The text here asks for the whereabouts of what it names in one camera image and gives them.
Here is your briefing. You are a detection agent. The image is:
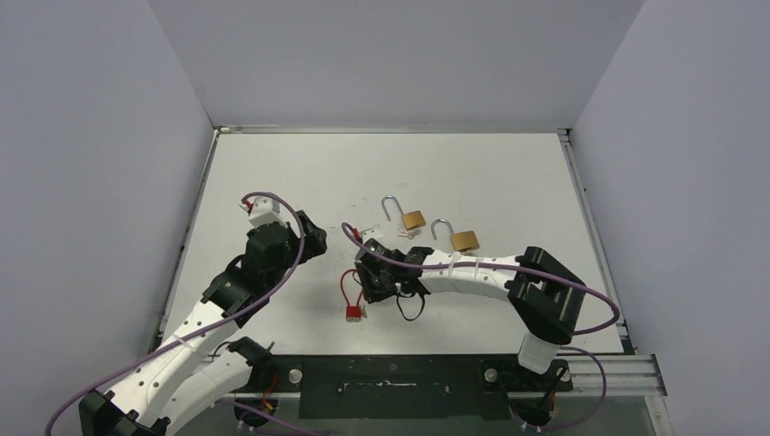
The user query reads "brass padlock long shackle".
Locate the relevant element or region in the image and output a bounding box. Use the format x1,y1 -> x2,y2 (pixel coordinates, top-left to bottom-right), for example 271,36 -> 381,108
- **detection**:
380,194 -> 427,232

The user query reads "brass padlock with key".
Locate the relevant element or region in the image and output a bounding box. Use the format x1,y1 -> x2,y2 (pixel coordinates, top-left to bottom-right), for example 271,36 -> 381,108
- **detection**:
430,218 -> 480,253

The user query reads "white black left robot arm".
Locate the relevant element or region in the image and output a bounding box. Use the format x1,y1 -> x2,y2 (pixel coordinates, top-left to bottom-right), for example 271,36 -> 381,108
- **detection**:
78,211 -> 327,435

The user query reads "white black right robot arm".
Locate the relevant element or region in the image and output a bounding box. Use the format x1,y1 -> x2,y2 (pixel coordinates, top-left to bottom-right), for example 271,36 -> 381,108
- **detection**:
354,239 -> 585,390

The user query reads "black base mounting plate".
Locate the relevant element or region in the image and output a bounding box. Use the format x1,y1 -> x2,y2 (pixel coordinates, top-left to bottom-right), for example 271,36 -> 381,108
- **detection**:
237,354 -> 573,421

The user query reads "red cable padlock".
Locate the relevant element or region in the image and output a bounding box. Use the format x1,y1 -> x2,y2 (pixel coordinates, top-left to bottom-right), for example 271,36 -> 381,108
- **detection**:
340,269 -> 366,322

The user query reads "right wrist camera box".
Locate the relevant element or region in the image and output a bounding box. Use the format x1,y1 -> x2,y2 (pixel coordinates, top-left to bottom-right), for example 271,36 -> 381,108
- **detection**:
352,225 -> 384,243

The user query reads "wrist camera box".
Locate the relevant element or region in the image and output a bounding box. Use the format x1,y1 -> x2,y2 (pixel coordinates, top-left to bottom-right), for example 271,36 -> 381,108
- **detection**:
241,196 -> 283,229
352,225 -> 384,243

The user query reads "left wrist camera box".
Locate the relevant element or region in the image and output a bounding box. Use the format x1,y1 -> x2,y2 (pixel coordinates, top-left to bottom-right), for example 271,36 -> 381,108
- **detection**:
241,196 -> 283,229

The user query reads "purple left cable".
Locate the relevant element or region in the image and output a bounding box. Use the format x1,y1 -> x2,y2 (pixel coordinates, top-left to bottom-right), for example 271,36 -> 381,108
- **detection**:
44,191 -> 332,436

